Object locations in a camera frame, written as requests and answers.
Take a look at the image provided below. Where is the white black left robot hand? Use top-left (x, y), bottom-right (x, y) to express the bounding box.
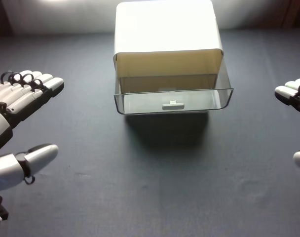
top-left (0, 70), bottom-right (65, 194)

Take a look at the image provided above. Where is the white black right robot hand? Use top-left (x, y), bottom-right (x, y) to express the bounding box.
top-left (274, 76), bottom-right (300, 174)

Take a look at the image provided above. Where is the cream plastic drawer cabinet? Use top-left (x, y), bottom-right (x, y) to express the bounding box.
top-left (112, 0), bottom-right (225, 117)

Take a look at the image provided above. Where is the grey table cloth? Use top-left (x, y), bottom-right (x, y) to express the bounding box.
top-left (0, 26), bottom-right (300, 237)

